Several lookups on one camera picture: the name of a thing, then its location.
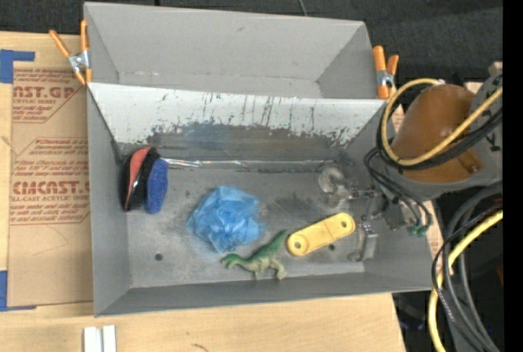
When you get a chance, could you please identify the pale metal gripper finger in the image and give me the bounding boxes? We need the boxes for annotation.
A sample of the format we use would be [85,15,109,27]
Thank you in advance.
[328,185,378,207]
[346,221,380,264]

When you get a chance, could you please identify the yellow flat block two holes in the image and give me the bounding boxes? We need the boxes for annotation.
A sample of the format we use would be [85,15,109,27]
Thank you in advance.
[285,212,357,257]

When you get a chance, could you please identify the green toy dinosaur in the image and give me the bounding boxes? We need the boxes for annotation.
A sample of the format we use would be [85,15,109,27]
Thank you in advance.
[220,229,289,281]

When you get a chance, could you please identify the blue crumpled plastic bag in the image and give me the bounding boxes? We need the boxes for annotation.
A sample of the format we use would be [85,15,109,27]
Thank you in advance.
[186,185,267,254]

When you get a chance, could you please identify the grey metal bin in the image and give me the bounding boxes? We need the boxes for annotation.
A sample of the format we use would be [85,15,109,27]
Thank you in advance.
[83,2,435,318]

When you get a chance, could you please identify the blue sponge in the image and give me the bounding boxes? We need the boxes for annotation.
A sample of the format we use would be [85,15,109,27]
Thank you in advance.
[143,157,170,215]

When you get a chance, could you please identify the red and black rounded object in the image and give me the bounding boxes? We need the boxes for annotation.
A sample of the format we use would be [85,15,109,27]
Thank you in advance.
[121,145,161,212]

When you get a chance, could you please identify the brown cardboard board red print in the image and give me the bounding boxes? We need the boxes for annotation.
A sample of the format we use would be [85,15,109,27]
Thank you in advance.
[0,30,96,311]

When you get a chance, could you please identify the clear plastic ring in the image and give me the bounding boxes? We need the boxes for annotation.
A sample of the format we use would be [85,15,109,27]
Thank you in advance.
[317,163,345,196]

